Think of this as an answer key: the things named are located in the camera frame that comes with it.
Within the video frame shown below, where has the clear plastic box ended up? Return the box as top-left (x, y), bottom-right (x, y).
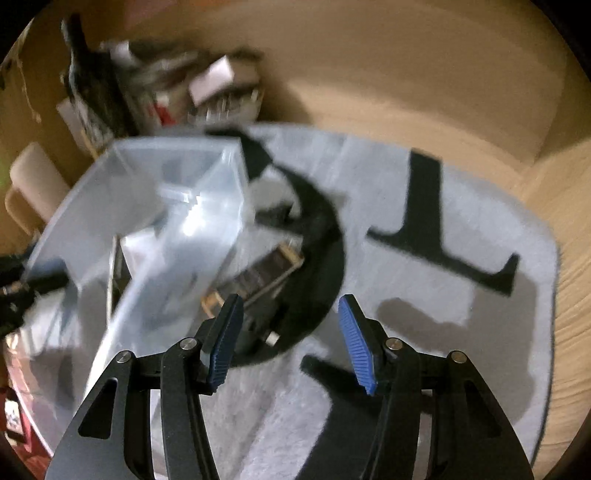
top-left (7, 137), bottom-right (257, 416)

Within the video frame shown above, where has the small grey box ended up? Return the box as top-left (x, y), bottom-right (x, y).
top-left (188, 55), bottom-right (242, 106)

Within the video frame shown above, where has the white bowl with small items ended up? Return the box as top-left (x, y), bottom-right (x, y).
top-left (189, 88), bottom-right (265, 126)

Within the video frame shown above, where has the grey mat with black pattern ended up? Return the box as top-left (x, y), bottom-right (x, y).
top-left (9, 122), bottom-right (561, 480)

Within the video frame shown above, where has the dark wine bottle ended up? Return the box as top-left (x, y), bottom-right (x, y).
top-left (62, 14), bottom-right (134, 144)

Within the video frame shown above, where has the stack of books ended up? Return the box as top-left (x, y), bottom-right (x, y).
top-left (124, 44), bottom-right (204, 132)

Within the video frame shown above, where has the white paper note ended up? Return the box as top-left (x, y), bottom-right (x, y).
top-left (58, 99), bottom-right (93, 153)

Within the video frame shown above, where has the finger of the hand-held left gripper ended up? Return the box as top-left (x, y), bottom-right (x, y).
top-left (21, 259), bottom-right (71, 296)

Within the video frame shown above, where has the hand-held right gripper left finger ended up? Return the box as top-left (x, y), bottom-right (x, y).
top-left (44, 294), bottom-right (245, 480)

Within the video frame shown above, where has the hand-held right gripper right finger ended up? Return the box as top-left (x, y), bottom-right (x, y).
top-left (338, 295), bottom-right (536, 480)

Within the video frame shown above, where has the beige cylindrical cup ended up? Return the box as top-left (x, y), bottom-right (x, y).
top-left (9, 142), bottom-right (71, 222)

